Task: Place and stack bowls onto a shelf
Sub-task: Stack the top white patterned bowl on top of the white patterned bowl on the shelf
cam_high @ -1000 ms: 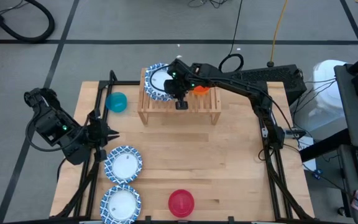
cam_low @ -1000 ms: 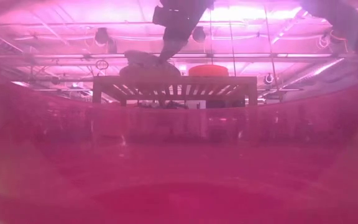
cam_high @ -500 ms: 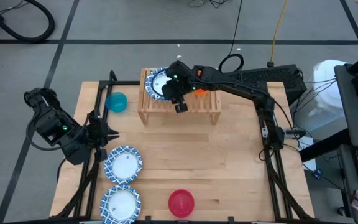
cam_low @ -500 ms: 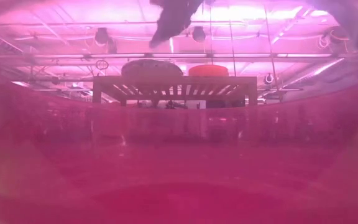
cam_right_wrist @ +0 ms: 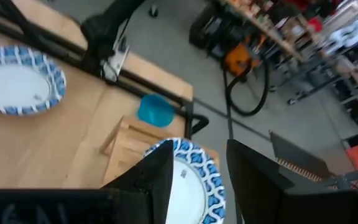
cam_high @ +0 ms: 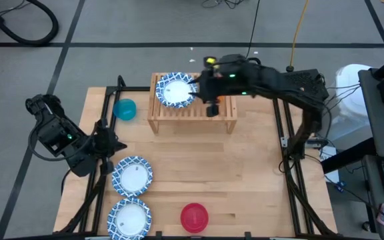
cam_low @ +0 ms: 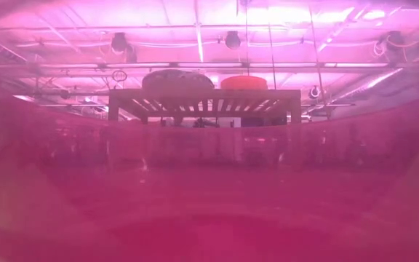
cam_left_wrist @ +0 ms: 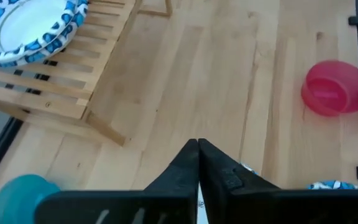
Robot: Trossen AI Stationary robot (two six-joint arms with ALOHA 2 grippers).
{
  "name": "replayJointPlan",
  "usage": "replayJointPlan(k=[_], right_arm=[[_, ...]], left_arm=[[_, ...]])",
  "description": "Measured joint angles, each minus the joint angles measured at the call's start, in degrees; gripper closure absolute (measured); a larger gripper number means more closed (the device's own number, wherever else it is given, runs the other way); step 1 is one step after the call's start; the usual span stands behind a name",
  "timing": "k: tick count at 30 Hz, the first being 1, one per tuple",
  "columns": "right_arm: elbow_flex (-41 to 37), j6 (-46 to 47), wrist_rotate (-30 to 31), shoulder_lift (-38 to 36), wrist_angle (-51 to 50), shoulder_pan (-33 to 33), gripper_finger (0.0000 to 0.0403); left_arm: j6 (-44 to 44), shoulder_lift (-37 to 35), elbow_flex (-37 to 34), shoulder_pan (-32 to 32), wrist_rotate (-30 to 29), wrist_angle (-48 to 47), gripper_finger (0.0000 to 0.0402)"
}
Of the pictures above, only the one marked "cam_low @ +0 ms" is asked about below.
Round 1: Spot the blue patterned paper bowl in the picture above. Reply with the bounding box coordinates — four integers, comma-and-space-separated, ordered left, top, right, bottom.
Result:
143, 69, 211, 82
142, 78, 215, 91

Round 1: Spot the orange plastic bowl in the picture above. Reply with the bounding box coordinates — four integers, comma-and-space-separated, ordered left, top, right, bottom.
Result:
220, 75, 268, 84

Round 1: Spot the wooden slatted shelf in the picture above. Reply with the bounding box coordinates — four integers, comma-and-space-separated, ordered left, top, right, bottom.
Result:
107, 89, 303, 124

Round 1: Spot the black hanging cable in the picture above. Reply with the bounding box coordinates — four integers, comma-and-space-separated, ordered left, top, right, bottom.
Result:
267, 25, 277, 90

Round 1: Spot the black ceiling cable reel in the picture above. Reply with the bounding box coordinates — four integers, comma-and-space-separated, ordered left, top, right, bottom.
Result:
386, 31, 407, 52
110, 31, 129, 54
225, 31, 242, 50

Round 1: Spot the black cable loop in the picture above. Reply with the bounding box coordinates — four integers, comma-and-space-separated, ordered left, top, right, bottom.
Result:
111, 69, 128, 83

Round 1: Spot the red plastic bowl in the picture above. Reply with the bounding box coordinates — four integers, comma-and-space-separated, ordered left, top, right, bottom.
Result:
0, 0, 419, 262

